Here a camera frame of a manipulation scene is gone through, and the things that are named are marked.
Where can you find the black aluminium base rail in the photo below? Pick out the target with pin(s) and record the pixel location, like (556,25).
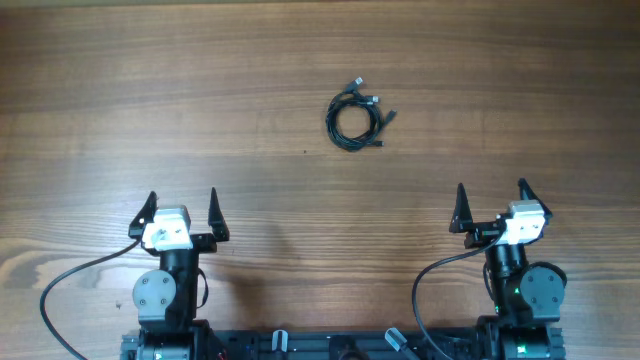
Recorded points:
(458,343)

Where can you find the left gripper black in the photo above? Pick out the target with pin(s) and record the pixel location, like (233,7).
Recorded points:
(203,240)

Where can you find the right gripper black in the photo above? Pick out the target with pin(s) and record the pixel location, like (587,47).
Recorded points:
(482,232)

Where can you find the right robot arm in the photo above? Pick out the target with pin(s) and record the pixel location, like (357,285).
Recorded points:
(527,296)

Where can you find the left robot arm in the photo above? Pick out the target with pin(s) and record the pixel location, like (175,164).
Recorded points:
(166,299)

